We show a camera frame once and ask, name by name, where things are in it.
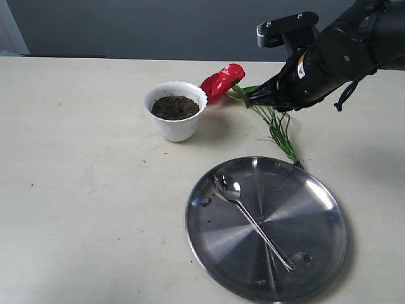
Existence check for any white plastic flower pot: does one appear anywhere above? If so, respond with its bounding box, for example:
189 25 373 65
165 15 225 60
144 81 208 143

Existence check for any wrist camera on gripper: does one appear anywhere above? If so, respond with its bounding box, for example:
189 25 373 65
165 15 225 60
256 11 319 55

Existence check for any dark soil in pot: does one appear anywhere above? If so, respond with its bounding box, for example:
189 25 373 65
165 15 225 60
151 96 200 120

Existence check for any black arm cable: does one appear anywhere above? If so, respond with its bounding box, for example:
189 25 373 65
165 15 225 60
333 53 405 112

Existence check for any steel spork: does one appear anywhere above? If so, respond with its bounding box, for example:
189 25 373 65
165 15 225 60
213 170 296 272

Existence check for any red artificial flower plant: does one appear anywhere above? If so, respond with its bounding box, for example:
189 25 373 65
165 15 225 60
199 63 303 168

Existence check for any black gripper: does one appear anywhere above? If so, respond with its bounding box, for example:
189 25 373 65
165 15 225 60
244 27 375 111

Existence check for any round steel plate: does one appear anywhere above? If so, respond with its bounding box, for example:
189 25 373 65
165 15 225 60
185 156 349 303

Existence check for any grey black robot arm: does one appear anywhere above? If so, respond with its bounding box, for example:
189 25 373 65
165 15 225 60
244 1 404 112

